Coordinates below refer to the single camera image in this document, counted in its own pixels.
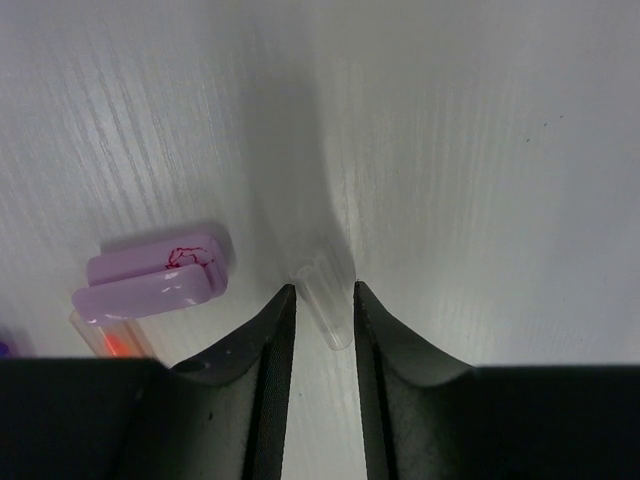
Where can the dark purple pen cap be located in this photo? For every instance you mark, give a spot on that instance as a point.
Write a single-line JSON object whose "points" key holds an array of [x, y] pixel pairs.
{"points": [[9, 347]]}

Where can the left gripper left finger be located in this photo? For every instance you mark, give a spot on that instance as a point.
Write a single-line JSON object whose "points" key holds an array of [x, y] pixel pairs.
{"points": [[220, 414]]}

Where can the clear red pen cap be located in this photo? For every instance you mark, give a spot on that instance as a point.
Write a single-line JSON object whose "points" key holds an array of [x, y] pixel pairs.
{"points": [[322, 286]]}

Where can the light purple pen cap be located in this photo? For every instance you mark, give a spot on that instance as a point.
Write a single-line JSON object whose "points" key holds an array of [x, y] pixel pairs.
{"points": [[152, 279]]}

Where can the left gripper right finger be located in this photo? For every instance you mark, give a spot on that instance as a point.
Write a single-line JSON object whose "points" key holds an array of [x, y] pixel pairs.
{"points": [[428, 415]]}

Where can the orange highlighter pen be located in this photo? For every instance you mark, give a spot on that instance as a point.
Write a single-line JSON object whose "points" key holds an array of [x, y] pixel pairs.
{"points": [[120, 340]]}

